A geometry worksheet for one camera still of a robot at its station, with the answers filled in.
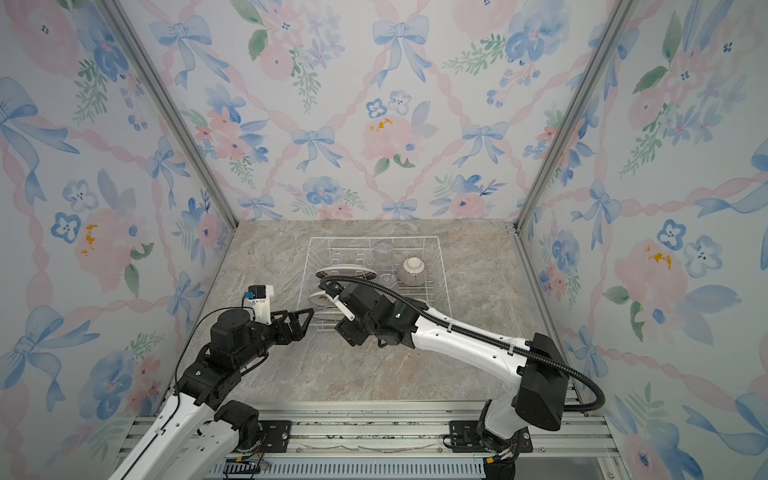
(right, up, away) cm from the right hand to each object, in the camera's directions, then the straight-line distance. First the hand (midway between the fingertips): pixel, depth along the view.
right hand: (348, 314), depth 76 cm
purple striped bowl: (+18, +9, +22) cm, 30 cm away
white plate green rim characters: (-10, +2, +12) cm, 15 cm away
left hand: (-12, +1, -1) cm, 12 cm away
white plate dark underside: (-1, +10, +21) cm, 24 cm away
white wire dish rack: (-14, +16, +37) cm, 43 cm away
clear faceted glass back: (+8, +16, +24) cm, 30 cm away
